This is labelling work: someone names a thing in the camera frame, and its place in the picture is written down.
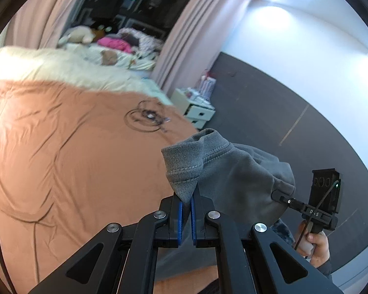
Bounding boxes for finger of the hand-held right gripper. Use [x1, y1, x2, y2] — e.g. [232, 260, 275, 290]
[271, 190, 310, 212]

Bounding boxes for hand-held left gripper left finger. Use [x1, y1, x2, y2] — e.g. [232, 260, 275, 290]
[27, 194, 184, 294]

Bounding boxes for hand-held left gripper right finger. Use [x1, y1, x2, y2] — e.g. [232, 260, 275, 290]
[191, 187, 344, 294]

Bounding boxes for grey t-shirt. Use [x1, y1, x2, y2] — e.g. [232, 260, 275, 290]
[156, 129, 296, 282]

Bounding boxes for person's right hand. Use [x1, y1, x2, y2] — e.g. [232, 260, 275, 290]
[294, 220, 330, 268]

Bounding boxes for blue-grey fluffy rug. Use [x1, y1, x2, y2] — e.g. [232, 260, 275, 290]
[270, 219, 298, 243]

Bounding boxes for white nightstand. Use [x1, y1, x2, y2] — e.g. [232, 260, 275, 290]
[171, 88, 216, 129]

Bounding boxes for round bed orange cover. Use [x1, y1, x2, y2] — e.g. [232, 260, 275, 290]
[0, 80, 218, 294]

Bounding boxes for cream window-seat bedding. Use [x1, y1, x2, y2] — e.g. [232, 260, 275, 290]
[64, 43, 157, 71]

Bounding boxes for brown plush toy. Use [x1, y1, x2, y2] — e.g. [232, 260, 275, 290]
[101, 50, 117, 65]

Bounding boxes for floral bedding pile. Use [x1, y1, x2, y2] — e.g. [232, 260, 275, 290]
[118, 27, 163, 59]

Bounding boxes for pink curtain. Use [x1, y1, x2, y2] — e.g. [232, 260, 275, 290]
[6, 0, 89, 49]
[152, 0, 258, 89]

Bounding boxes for pink clothing pile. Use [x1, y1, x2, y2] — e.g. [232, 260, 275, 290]
[97, 36, 132, 52]

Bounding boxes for white fluffy duvet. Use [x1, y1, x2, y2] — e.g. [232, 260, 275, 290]
[0, 46, 172, 105]

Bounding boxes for beige plush toy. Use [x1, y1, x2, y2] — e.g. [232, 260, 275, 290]
[59, 26, 95, 45]

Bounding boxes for coiled black cable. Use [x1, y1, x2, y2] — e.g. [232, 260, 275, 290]
[125, 99, 171, 134]

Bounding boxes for white wire rack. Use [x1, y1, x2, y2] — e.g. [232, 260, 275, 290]
[199, 70, 217, 98]

